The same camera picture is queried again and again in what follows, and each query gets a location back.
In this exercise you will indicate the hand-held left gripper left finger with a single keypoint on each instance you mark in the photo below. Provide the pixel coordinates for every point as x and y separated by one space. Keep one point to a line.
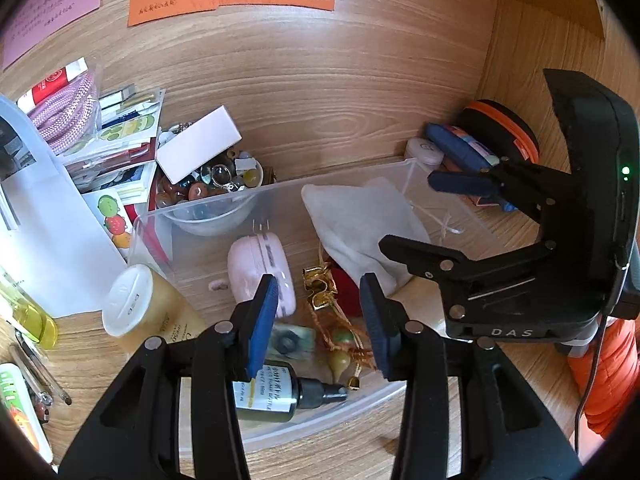
262 325

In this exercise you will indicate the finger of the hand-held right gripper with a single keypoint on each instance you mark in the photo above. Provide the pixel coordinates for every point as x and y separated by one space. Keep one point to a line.
420 255
460 183

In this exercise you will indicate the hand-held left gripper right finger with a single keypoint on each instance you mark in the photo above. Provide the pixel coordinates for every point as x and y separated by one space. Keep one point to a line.
377 325

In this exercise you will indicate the white mesh ribbon bag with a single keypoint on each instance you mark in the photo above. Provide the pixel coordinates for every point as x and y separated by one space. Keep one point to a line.
360 220

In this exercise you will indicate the dark dropper bottle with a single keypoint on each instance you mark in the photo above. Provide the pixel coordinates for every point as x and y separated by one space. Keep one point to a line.
280 395

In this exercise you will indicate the clear plastic storage box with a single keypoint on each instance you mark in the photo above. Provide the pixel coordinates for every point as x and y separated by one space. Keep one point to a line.
300 425

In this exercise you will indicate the person's right forearm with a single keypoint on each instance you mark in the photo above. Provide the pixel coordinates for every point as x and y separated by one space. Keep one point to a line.
615 375

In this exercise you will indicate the round white container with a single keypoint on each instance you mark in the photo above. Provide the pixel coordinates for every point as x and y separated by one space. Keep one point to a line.
422 151

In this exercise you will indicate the small pink piece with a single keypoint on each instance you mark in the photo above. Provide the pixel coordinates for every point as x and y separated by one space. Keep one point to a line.
217 285

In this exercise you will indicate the black and orange round case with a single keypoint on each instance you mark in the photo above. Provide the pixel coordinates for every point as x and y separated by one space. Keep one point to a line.
505 125

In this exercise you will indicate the glass bowl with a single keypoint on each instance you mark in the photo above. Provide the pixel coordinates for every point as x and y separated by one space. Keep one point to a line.
215 217

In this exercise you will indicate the yellow tube with white cap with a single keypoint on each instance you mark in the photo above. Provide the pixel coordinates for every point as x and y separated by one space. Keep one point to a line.
140 305

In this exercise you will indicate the pile of coloured beads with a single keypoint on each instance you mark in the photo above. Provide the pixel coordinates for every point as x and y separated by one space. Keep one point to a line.
210 182

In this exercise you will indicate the fruit sticker sheets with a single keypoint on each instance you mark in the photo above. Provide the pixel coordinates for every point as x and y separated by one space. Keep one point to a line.
112 215

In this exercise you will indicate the small white box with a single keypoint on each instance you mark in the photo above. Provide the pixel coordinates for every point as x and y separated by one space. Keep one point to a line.
200 145

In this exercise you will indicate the white paper bag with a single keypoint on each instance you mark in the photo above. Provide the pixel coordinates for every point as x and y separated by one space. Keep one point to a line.
60 240

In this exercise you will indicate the pens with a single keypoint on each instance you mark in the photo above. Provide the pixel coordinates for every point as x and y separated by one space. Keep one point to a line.
40 375

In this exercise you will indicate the yellow liquid bottle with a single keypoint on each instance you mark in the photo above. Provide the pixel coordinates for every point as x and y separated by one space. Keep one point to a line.
30 317

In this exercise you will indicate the stack of small packets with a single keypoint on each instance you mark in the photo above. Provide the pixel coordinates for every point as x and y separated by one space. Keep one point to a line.
125 130

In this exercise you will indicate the green and orange packet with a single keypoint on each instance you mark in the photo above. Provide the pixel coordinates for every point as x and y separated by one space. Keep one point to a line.
17 410

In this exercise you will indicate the pink paper note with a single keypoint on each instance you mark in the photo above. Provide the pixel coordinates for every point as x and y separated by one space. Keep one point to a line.
50 10

